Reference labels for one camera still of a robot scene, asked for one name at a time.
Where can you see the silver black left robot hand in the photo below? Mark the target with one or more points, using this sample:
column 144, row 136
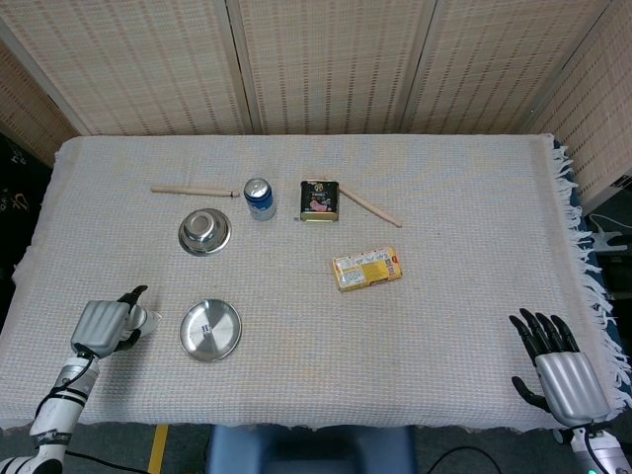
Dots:
column 101, row 326

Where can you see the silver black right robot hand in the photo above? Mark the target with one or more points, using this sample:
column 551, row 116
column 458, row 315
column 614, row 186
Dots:
column 570, row 387

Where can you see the white paper cup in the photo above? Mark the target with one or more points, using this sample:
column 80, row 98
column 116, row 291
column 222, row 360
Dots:
column 148, row 321

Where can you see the round stainless steel plate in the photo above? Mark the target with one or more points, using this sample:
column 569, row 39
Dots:
column 222, row 340

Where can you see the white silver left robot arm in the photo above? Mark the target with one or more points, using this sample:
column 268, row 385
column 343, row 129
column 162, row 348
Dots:
column 56, row 419

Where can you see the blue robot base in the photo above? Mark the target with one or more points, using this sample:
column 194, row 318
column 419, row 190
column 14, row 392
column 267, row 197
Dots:
column 311, row 451

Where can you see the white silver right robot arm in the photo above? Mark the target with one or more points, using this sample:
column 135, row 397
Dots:
column 607, row 451

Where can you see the short yellow floor tape strip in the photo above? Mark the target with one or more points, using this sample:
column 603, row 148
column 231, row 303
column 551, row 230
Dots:
column 158, row 449

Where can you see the upturned stainless steel bowl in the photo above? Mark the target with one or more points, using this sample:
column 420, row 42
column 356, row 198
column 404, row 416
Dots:
column 204, row 232

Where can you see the white woven fringed tablecloth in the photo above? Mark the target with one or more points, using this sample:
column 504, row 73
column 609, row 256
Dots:
column 444, row 321

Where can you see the black printed garment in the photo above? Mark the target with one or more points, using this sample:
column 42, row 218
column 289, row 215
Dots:
column 17, row 207

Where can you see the wooden rolling stick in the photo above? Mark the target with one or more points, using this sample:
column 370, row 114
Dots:
column 192, row 190

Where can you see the blue soda can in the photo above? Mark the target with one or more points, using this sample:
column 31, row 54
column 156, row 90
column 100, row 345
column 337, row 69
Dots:
column 260, row 200

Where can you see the yellow biscuit packet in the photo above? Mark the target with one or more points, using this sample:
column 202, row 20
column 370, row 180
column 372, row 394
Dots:
column 368, row 269

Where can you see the black luncheon meat tin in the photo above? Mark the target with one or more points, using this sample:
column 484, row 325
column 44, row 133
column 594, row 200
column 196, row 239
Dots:
column 318, row 201

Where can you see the wooden drumstick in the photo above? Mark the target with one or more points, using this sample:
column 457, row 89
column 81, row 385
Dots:
column 372, row 208

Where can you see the beige woven folding screen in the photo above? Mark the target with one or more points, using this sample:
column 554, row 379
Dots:
column 326, row 64

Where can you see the white metal bracket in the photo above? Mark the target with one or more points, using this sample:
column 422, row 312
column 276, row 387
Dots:
column 606, row 240

